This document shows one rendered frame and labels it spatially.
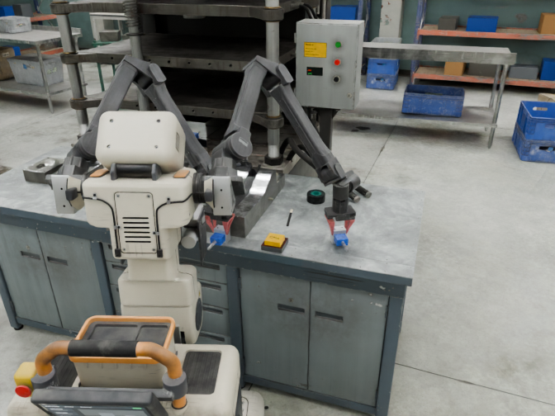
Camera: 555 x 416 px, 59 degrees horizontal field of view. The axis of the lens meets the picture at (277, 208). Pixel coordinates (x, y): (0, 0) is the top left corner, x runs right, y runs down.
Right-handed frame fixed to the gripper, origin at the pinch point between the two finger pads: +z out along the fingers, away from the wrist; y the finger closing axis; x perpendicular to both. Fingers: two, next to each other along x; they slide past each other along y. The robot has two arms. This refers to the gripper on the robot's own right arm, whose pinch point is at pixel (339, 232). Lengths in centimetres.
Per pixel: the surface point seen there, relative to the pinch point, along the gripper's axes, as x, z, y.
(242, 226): -9.8, -1.1, 34.7
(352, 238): -1.4, 4.5, -5.7
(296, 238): -5.2, 4.2, 14.8
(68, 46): -136, -50, 110
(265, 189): -30.4, -5.7, 22.5
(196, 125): -108, -10, 48
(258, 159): -91, 5, 17
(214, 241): -3.8, 0.4, 45.7
